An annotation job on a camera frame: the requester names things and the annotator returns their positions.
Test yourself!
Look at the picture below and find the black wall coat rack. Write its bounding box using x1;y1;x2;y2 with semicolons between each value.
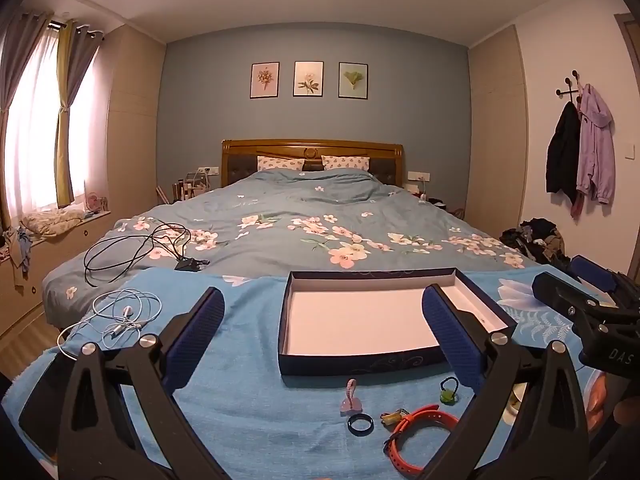
556;69;594;107

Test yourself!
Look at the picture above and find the white cable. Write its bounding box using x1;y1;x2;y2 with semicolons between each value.
60;288;163;356

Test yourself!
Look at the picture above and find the beige wardrobe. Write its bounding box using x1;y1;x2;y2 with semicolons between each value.
100;25;168;226
467;25;529;233

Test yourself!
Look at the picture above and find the black jacket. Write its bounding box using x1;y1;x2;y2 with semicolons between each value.
545;101;582;207

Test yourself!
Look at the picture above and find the grey and olive curtain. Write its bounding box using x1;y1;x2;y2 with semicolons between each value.
0;10;56;231
55;20;104;209

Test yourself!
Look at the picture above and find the dark blue shallow cardboard box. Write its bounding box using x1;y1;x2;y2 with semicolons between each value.
277;267;518;377

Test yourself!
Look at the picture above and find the purple jacket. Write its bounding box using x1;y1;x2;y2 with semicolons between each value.
575;85;616;207

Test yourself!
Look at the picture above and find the wooden headboard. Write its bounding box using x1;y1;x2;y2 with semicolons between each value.
221;140;405;188

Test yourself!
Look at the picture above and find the pink pendant charm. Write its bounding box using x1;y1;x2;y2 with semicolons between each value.
339;377;363;417

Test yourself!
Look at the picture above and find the patterned white pillow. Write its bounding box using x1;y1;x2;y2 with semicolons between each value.
321;155;372;172
257;156;305;172

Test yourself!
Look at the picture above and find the bright blue floral blanket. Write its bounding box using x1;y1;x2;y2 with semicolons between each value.
10;265;626;480

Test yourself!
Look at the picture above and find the framed green flower picture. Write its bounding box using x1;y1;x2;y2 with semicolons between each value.
338;62;369;99

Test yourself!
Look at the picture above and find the cream crumpled blanket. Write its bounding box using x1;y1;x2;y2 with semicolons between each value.
20;208;87;237

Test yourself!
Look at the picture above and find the clutter of nightstand bottles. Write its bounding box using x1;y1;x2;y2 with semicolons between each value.
157;167;222;204

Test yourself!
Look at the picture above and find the framed pink flower picture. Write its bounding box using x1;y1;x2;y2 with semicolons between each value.
250;62;280;99

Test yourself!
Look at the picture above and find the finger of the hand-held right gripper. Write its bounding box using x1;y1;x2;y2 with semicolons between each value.
569;255;622;295
531;272;603;322

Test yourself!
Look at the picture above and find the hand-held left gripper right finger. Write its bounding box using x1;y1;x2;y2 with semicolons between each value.
421;283;591;480

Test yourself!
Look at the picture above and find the beige window bench cabinet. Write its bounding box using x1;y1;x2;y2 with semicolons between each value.
0;210;115;343

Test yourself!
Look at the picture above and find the floral blue-grey duvet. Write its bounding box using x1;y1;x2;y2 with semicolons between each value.
42;169;543;311

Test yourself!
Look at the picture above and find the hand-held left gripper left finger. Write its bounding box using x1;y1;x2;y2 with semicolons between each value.
19;287;226;480

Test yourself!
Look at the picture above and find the framed white flower picture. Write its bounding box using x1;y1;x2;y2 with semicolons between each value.
293;61;325;97

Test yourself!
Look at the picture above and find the blue crumpled cloth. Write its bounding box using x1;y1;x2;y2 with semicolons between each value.
2;226;34;275

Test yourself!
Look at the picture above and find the dark nightstand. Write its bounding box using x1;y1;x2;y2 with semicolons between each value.
405;182;467;217

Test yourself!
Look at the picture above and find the white sheer curtain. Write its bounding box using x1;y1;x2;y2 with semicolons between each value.
4;30;108;221

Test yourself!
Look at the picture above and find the black cable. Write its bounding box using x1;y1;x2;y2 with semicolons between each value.
83;222;193;287

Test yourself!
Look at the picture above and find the black curtain rod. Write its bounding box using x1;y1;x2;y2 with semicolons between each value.
47;20;106;42

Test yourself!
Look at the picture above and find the orange smartwatch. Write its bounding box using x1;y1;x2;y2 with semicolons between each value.
384;404;460;476

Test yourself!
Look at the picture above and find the pile of dark clothes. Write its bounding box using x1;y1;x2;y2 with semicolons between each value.
500;217;572;267

